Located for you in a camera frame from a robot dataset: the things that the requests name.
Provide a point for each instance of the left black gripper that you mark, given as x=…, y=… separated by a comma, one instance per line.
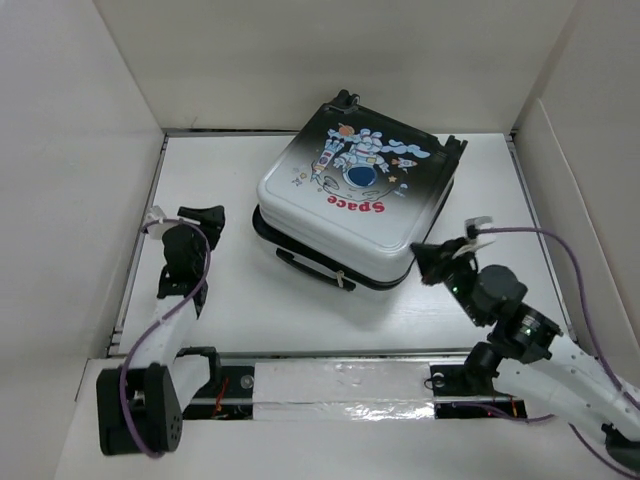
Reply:
x=215, y=216

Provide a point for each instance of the aluminium mounting rail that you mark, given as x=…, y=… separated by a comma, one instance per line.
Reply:
x=354, y=381

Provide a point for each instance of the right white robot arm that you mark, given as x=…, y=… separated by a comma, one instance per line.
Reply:
x=526, y=354

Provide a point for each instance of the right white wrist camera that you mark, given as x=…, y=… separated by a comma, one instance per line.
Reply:
x=475, y=233

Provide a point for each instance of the black white space suitcase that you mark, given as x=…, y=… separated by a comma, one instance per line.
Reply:
x=351, y=192

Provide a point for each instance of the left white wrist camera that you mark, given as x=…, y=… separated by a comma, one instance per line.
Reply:
x=156, y=223

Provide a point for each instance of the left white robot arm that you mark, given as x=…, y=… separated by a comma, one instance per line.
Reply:
x=140, y=404

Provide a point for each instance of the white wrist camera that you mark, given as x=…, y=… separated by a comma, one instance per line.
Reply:
x=156, y=223
x=475, y=233

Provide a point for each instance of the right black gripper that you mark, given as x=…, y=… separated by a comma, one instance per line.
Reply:
x=431, y=258

